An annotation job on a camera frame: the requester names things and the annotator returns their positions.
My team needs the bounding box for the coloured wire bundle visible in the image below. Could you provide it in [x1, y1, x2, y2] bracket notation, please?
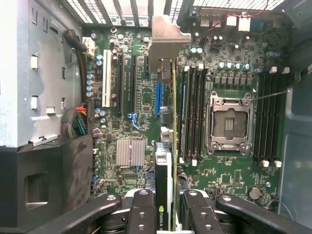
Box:
[60, 103, 89, 140]

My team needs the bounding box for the black open PC case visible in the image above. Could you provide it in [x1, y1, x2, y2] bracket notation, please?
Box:
[24, 0, 312, 234]

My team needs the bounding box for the white expansion slot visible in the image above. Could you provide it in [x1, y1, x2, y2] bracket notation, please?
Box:
[101, 49, 112, 108]

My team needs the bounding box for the metal CPU socket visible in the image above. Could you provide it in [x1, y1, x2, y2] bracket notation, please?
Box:
[204, 89, 256, 157]

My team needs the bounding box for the silver chipset heatsink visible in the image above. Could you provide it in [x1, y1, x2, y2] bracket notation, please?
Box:
[116, 139, 146, 168]

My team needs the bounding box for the red black twisted wire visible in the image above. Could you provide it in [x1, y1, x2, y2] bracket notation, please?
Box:
[208, 0, 270, 31]

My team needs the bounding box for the silver coin battery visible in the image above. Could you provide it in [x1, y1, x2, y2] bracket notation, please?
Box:
[248, 185, 261, 200]

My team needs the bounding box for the blue expansion slot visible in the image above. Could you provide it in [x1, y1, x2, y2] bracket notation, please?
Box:
[156, 82, 162, 117]

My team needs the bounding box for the thin metal locking lever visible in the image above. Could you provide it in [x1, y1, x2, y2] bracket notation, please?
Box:
[243, 89, 291, 102]

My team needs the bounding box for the green motherboard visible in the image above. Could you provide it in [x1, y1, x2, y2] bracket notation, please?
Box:
[81, 7, 293, 220]

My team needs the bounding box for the black plastic shroud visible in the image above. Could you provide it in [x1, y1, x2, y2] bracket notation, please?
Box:
[0, 134, 95, 234]

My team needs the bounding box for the long black expansion slot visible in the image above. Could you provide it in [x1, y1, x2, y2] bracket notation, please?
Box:
[131, 55, 138, 115]
[116, 54, 124, 117]

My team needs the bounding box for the grey power supply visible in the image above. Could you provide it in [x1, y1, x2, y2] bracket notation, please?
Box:
[0, 0, 85, 148]

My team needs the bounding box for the white power connector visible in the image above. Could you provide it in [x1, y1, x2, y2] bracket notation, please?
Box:
[82, 36, 95, 59]

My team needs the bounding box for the black RAM slot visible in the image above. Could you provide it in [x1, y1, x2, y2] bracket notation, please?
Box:
[200, 65, 208, 163]
[273, 65, 291, 168]
[267, 72, 284, 164]
[253, 72, 269, 163]
[190, 63, 198, 168]
[195, 62, 204, 164]
[260, 65, 278, 168]

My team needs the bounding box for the black sleeved power cable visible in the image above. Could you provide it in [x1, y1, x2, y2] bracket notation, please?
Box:
[63, 28, 89, 99]

